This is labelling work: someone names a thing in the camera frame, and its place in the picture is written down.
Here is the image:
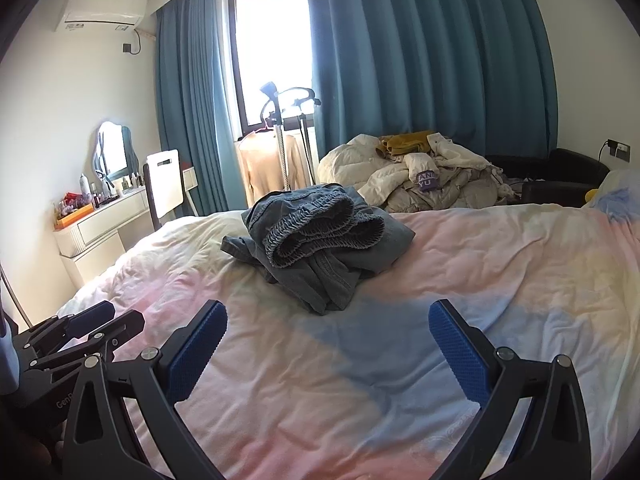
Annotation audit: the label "black wall plug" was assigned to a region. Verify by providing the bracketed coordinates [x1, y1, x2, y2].
[121, 27, 143, 56]

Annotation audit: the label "white chair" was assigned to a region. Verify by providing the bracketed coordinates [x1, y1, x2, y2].
[143, 148, 183, 231]

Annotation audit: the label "pastel bed blanket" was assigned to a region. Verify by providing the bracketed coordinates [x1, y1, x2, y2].
[55, 199, 640, 480]

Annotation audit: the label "pile of cream clothes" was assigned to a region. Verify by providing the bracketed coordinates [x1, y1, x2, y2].
[317, 132, 493, 201]

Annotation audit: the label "mustard yellow garment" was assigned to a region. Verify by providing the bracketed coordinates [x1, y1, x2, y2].
[377, 131, 438, 157]

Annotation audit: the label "black sofa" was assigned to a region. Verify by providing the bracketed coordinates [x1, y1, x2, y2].
[482, 148, 611, 208]

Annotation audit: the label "row of cosmetic bottles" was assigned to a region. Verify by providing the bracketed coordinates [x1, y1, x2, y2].
[91, 172, 146, 207]

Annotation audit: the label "wall socket with plug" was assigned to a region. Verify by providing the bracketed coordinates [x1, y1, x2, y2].
[599, 139, 631, 161]

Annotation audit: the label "dark framed window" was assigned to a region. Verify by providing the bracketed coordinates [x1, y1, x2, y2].
[227, 0, 316, 133]

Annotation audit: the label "beige hanging sweater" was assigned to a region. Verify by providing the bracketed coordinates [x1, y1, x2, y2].
[236, 131, 312, 208]

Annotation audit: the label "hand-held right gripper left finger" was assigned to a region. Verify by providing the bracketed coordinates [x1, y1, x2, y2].
[62, 300, 228, 480]

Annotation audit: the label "metal pole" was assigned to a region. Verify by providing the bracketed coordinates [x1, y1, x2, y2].
[0, 262, 31, 328]

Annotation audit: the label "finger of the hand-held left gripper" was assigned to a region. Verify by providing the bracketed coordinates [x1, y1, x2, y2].
[20, 301, 116, 356]
[30, 309, 146, 376]

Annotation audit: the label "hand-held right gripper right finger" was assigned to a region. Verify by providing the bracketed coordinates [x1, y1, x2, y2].
[429, 299, 592, 480]

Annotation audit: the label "white dressing table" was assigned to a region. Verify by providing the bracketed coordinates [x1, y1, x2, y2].
[54, 167, 196, 273]

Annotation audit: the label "wavy vanity mirror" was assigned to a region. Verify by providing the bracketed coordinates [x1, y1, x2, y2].
[90, 121, 140, 186]

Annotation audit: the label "white air conditioner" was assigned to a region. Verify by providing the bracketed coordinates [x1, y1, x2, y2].
[62, 0, 147, 31]

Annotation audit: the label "garment steamer stand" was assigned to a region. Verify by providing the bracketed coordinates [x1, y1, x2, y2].
[259, 81, 321, 192]

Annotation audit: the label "orange tray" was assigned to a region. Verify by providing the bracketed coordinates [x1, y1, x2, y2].
[56, 205, 96, 223]

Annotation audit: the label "grey jacket with purple label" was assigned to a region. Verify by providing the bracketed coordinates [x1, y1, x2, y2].
[385, 152, 511, 213]

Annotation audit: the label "blue denim pants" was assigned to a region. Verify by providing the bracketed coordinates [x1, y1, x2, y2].
[221, 183, 417, 316]

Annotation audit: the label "wide teal curtain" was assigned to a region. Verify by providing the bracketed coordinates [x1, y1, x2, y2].
[300, 0, 558, 171]

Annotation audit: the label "narrow teal curtain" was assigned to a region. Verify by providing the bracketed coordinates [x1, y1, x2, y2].
[155, 0, 251, 218]

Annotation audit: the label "pastel pillow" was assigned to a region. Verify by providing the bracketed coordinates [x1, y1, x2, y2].
[582, 169, 640, 226]

